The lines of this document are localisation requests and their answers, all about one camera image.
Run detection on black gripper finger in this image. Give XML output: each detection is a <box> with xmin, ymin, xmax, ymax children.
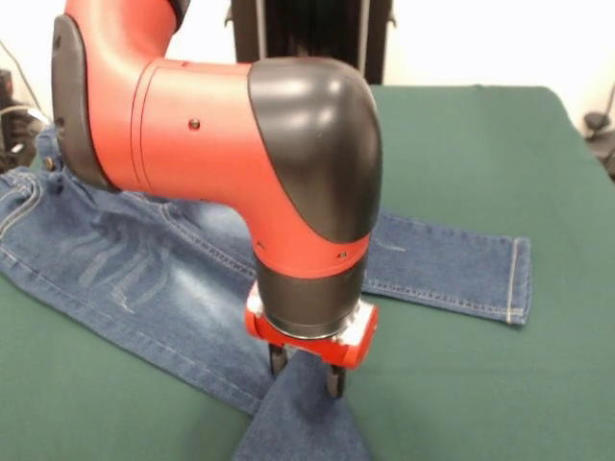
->
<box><xmin>326</xmin><ymin>364</ymin><xmax>347</xmax><ymax>400</ymax></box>
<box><xmin>266</xmin><ymin>343</ymin><xmax>292</xmax><ymax>375</ymax></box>

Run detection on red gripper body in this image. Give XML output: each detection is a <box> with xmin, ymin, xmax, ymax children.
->
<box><xmin>243</xmin><ymin>285</ymin><xmax>380</xmax><ymax>371</ymax></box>

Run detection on blue denim jeans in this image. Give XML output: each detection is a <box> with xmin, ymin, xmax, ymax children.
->
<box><xmin>0</xmin><ymin>122</ymin><xmax>532</xmax><ymax>461</ymax></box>

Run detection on dark green table cloth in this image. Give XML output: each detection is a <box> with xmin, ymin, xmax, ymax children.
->
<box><xmin>0</xmin><ymin>84</ymin><xmax>615</xmax><ymax>461</ymax></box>

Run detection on black floor equipment pile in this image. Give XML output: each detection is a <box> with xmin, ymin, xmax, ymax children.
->
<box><xmin>0</xmin><ymin>103</ymin><xmax>38</xmax><ymax>169</ymax></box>

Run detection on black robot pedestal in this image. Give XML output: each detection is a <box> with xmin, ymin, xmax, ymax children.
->
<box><xmin>230</xmin><ymin>0</ymin><xmax>400</xmax><ymax>87</ymax></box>

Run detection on thin grey cable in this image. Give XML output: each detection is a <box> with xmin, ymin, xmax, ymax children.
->
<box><xmin>0</xmin><ymin>40</ymin><xmax>47</xmax><ymax>119</ymax></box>

